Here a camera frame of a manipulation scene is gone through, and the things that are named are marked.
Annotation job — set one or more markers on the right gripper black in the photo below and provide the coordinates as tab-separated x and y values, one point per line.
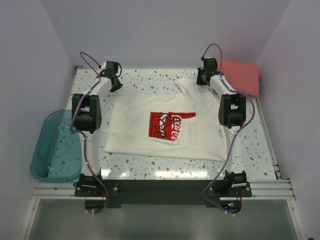
201	78

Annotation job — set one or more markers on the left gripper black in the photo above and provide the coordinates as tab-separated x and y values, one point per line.
115	83

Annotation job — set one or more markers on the white t-shirt red print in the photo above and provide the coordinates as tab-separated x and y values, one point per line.
182	125

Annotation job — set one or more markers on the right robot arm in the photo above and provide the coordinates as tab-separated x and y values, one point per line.
231	116

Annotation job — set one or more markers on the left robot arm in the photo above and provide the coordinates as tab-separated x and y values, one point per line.
87	117

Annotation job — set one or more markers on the folded pink t-shirt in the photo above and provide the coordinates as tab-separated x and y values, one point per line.
243	77

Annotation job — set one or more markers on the teal transparent plastic bin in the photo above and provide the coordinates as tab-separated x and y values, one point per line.
58	154

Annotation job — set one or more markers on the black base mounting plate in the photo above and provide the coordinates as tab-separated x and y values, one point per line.
114	193

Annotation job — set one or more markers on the aluminium frame rail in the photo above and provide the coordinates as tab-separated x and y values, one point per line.
260	189

